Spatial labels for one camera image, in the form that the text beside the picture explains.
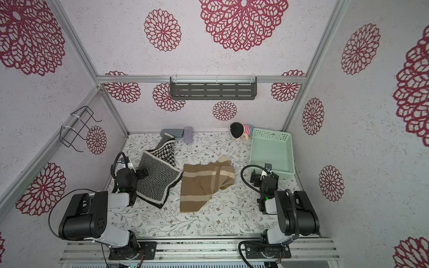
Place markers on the dark grey wall shelf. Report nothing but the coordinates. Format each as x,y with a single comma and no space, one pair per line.
213,89

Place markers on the grey rectangular case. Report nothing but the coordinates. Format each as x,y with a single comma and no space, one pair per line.
176,133

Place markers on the black white knitted scarf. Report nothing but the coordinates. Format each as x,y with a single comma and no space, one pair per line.
157,172

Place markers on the aluminium front rail frame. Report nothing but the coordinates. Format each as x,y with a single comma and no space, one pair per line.
231,248

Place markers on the lilac oval case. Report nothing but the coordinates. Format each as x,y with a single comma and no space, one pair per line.
188,135

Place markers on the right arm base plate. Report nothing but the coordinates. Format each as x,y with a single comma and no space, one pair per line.
253,251

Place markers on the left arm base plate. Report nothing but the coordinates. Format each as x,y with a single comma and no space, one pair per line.
141,250

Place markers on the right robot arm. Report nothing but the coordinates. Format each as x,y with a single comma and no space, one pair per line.
295,213

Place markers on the floral table mat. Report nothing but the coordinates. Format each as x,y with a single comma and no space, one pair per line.
232,211

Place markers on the doll with black hair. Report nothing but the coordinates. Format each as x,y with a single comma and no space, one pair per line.
239,130

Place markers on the brown beige striped scarf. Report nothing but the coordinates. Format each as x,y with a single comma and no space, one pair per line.
201,181

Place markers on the black wire wall rack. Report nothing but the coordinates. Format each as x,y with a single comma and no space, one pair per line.
68,134

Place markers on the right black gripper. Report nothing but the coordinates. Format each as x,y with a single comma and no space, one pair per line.
256,177

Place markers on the mint green plastic basket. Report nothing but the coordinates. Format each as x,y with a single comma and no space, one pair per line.
275,148

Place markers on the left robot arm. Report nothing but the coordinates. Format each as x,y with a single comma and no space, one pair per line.
86,216

